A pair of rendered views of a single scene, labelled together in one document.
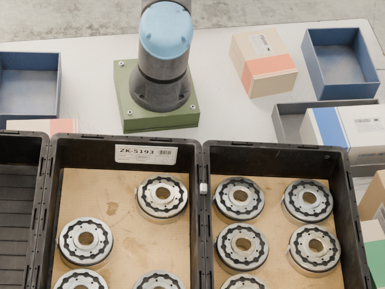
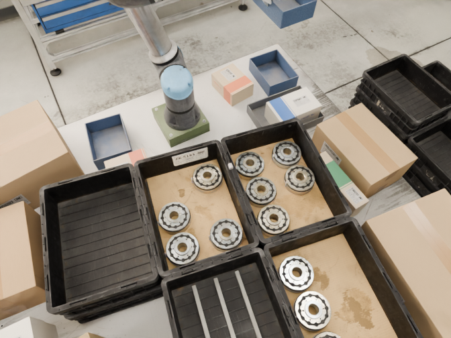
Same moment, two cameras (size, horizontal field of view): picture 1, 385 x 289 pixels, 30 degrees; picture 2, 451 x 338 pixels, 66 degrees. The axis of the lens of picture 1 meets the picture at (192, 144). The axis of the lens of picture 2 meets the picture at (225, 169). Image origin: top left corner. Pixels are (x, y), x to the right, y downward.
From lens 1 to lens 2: 0.27 m
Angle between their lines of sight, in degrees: 8
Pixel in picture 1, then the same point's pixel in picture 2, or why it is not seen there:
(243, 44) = (219, 77)
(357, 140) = (298, 110)
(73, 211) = (160, 201)
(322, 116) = (275, 104)
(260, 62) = (231, 84)
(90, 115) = (149, 143)
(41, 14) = (99, 94)
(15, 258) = (137, 239)
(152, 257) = (213, 212)
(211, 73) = (206, 98)
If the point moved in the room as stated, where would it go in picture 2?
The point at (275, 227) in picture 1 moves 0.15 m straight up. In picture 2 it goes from (274, 173) to (279, 149)
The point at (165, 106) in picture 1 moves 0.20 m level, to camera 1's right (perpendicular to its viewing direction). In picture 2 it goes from (189, 125) to (237, 118)
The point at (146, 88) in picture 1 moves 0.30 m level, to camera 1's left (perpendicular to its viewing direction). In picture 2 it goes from (176, 119) to (99, 129)
